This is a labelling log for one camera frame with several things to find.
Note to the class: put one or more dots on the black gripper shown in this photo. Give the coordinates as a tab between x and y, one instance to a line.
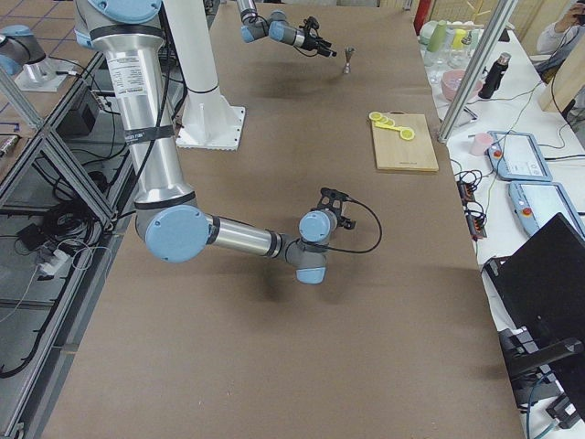
340	220
315	44

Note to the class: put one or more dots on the steel double jigger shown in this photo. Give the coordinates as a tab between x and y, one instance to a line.
349	52

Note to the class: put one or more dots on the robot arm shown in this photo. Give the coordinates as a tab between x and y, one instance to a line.
164	79
276	26

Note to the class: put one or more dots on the green cup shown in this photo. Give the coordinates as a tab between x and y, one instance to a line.
437	37

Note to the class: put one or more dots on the pink cup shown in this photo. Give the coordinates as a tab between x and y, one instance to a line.
481	143

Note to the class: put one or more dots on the bamboo cutting board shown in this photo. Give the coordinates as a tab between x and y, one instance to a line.
394	154

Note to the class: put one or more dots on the pink bowl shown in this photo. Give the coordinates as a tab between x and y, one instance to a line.
451	81

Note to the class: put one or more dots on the black bottle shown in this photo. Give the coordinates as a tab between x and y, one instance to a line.
494	76

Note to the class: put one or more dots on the upper teach pendant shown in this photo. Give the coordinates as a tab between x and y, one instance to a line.
516	156

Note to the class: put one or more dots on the teach pendant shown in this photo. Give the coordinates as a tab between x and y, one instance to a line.
535	203
516	156

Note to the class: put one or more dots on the lower teach pendant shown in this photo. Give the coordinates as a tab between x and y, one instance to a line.
535	203

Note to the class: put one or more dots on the black monitor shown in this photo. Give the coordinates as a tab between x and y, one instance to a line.
542	288

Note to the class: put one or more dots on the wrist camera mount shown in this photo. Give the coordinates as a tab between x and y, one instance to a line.
310	24
332	200

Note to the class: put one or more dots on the lemon slice on knife handle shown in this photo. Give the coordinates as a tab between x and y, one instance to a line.
406	134

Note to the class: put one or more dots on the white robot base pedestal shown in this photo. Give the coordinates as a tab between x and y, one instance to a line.
208	121

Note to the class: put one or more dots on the aluminium frame post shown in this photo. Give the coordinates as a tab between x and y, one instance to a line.
492	32

